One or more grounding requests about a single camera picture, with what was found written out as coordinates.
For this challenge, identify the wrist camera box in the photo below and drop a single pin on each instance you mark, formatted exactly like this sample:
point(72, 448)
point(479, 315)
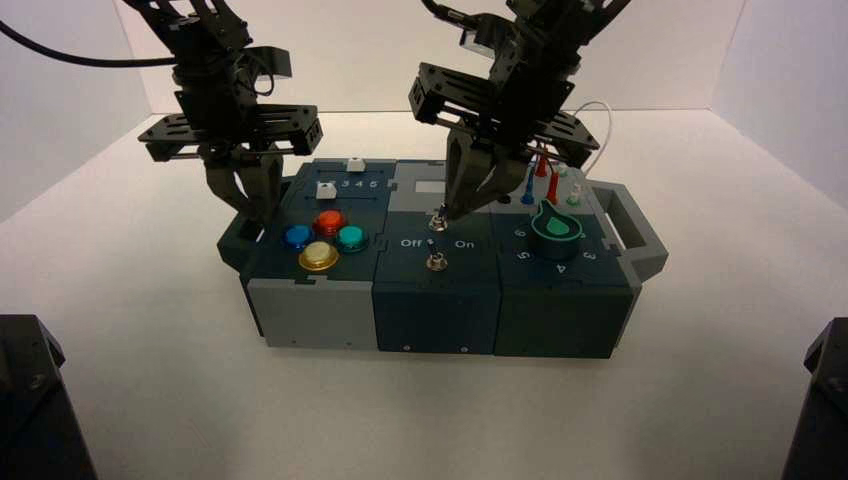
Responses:
point(273, 63)
point(480, 36)

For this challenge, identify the teal push button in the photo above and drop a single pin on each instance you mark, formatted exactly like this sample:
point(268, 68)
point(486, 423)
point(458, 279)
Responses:
point(352, 238)

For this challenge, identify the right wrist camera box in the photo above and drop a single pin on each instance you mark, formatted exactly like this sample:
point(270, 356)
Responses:
point(480, 36)

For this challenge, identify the dark modular task box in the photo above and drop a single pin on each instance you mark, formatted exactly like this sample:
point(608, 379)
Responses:
point(437, 311)

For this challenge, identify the white slider knob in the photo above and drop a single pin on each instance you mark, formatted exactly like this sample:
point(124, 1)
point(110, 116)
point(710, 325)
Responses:
point(325, 191)
point(356, 164)

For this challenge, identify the blue push button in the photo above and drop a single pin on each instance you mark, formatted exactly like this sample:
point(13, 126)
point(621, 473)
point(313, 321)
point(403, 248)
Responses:
point(297, 236)

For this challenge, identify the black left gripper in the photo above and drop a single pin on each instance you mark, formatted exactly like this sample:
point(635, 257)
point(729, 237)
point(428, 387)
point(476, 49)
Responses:
point(225, 129)

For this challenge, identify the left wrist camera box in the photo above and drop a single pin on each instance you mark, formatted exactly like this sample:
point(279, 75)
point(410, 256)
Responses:
point(273, 63)

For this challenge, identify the metal toggle switch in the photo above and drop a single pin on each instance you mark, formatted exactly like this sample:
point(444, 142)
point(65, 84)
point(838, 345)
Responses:
point(435, 262)
point(436, 223)

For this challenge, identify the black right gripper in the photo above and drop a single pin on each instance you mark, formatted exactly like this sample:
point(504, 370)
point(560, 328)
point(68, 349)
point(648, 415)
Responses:
point(510, 99)

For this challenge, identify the grey display screen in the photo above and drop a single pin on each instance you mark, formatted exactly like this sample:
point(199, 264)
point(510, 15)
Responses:
point(429, 187)

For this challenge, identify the green rotary knob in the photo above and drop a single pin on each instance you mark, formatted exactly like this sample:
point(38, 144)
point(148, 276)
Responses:
point(556, 235)

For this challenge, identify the yellow push button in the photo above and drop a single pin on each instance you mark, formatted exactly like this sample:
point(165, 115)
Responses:
point(318, 256)

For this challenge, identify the red push button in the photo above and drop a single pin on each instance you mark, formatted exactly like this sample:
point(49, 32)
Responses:
point(329, 222)

